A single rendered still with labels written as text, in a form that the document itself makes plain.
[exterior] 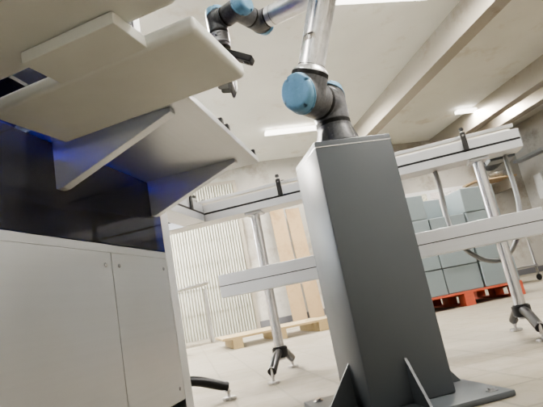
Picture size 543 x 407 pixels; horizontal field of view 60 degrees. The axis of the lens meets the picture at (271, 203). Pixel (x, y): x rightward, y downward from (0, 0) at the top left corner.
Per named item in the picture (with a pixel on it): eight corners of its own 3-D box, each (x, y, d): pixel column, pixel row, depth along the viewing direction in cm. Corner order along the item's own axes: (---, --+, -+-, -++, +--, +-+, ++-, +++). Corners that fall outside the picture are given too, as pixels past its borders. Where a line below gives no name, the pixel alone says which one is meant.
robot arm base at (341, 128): (352, 156, 163) (347, 129, 166) (368, 140, 149) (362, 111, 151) (312, 161, 160) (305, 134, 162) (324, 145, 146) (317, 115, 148)
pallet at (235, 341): (220, 352, 465) (219, 340, 467) (216, 347, 548) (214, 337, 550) (339, 327, 490) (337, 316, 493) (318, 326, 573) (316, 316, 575)
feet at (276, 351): (263, 386, 211) (258, 354, 214) (287, 367, 259) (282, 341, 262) (280, 383, 210) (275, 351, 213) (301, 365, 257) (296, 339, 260)
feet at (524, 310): (536, 343, 188) (525, 308, 191) (507, 331, 236) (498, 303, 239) (557, 340, 186) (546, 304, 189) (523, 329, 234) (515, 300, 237)
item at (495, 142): (155, 233, 256) (151, 205, 259) (168, 236, 271) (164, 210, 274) (524, 144, 217) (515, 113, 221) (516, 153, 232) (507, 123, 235)
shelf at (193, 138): (0, 140, 116) (0, 132, 117) (143, 192, 183) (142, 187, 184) (176, 86, 107) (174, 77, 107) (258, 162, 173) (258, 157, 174)
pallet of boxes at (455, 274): (414, 316, 435) (385, 199, 460) (383, 317, 509) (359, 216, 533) (525, 293, 459) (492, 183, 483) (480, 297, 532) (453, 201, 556)
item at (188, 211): (142, 198, 184) (137, 161, 188) (107, 207, 188) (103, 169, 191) (208, 220, 250) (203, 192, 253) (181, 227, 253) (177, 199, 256)
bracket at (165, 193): (151, 216, 168) (146, 182, 171) (155, 217, 171) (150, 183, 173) (240, 194, 161) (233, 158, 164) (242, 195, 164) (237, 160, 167)
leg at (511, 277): (515, 320, 209) (469, 159, 225) (511, 319, 218) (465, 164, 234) (537, 317, 207) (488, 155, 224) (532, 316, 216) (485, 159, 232)
